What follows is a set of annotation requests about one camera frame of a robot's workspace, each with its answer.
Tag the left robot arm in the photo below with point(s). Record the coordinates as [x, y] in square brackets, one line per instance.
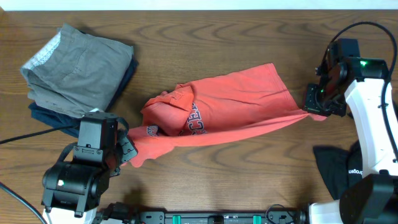
[74, 185]

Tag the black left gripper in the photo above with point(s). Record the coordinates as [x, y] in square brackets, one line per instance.
[125, 140]

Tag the black garment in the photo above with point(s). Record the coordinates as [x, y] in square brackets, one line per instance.
[340, 169]

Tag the folded navy garment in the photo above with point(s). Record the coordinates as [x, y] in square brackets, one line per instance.
[56, 120]

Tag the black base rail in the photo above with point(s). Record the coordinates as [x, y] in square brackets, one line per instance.
[128, 214]

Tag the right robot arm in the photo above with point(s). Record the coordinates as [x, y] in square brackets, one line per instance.
[350, 82]

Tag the folded grey shorts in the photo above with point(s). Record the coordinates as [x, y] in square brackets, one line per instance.
[74, 73]

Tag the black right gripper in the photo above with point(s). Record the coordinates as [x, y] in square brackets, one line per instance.
[311, 105]

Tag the red printed t-shirt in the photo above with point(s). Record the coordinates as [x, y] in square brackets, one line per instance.
[213, 111]

